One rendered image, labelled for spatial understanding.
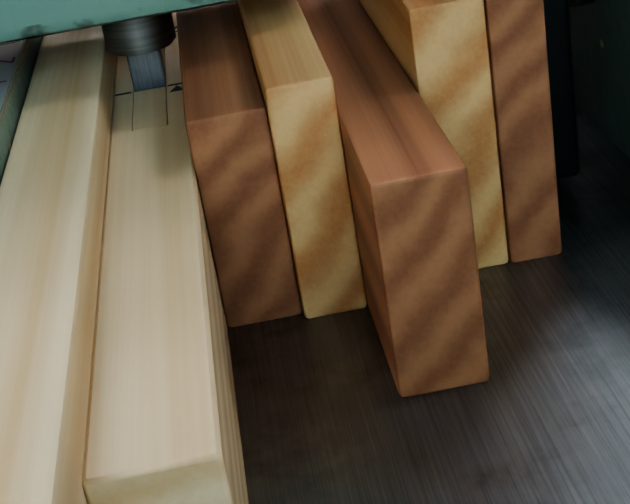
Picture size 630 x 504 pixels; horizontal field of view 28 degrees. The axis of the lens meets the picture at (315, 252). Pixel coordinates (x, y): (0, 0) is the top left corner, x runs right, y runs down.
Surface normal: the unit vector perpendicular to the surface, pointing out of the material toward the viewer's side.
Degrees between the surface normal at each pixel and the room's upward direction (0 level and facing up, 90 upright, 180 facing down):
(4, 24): 90
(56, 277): 0
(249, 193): 90
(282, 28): 0
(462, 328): 90
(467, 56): 90
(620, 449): 0
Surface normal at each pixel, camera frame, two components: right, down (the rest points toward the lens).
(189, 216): -0.15, -0.89
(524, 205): 0.12, 0.42
